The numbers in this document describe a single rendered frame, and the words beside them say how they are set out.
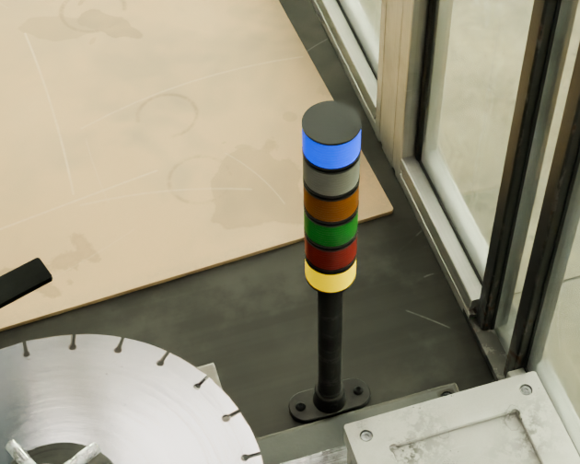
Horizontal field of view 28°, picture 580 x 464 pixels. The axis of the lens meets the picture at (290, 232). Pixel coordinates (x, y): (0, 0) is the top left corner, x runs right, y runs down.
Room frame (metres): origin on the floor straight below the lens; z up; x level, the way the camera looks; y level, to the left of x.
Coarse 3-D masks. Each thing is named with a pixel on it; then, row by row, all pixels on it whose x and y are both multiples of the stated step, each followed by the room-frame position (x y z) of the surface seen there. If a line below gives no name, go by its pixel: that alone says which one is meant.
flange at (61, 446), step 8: (32, 448) 0.45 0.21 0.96; (40, 448) 0.45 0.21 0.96; (48, 448) 0.45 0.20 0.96; (56, 448) 0.45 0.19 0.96; (64, 448) 0.45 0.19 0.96; (72, 448) 0.44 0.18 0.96; (80, 448) 0.44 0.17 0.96; (32, 456) 0.44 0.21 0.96; (40, 456) 0.44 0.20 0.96; (48, 456) 0.44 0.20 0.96; (56, 456) 0.44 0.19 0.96; (64, 456) 0.44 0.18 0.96; (72, 456) 0.44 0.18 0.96; (96, 456) 0.44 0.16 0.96; (104, 456) 0.44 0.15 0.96
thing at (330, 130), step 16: (320, 112) 0.61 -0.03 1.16; (336, 112) 0.61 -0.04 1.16; (352, 112) 0.61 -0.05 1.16; (304, 128) 0.60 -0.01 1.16; (320, 128) 0.60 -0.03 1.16; (336, 128) 0.60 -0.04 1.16; (352, 128) 0.60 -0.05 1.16; (304, 144) 0.60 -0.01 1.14; (320, 144) 0.58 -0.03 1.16; (336, 144) 0.58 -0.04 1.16; (352, 144) 0.59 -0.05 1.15; (320, 160) 0.58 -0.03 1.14; (336, 160) 0.58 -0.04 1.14; (352, 160) 0.59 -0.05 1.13
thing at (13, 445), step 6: (6, 444) 0.43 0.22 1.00; (12, 444) 0.43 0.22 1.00; (18, 444) 0.43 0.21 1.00; (90, 444) 0.43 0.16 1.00; (96, 444) 0.43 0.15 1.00; (12, 450) 0.42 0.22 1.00; (18, 450) 0.42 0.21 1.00; (24, 450) 0.42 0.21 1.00; (84, 450) 0.42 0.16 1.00; (90, 450) 0.42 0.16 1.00; (96, 450) 0.42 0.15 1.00; (12, 456) 0.42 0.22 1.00; (18, 456) 0.42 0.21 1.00; (24, 456) 0.42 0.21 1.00; (78, 456) 0.42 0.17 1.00; (84, 456) 0.42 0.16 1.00; (90, 456) 0.42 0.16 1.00; (18, 462) 0.41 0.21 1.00; (24, 462) 0.41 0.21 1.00; (30, 462) 0.41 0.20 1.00; (66, 462) 0.41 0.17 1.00; (72, 462) 0.41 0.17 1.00; (78, 462) 0.41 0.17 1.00; (84, 462) 0.41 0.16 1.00
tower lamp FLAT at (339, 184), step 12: (312, 168) 0.59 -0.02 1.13; (348, 168) 0.58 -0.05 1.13; (312, 180) 0.59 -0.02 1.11; (324, 180) 0.58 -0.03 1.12; (336, 180) 0.58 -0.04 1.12; (348, 180) 0.58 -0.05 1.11; (312, 192) 0.59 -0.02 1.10; (324, 192) 0.58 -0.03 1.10; (336, 192) 0.58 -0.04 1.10; (348, 192) 0.58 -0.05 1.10
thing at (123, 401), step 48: (96, 336) 0.56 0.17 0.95; (0, 384) 0.51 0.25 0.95; (48, 384) 0.51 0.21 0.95; (96, 384) 0.51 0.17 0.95; (144, 384) 0.51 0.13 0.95; (192, 384) 0.51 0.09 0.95; (0, 432) 0.47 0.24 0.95; (48, 432) 0.47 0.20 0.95; (96, 432) 0.46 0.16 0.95; (144, 432) 0.46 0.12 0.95; (192, 432) 0.46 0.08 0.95; (240, 432) 0.46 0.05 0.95
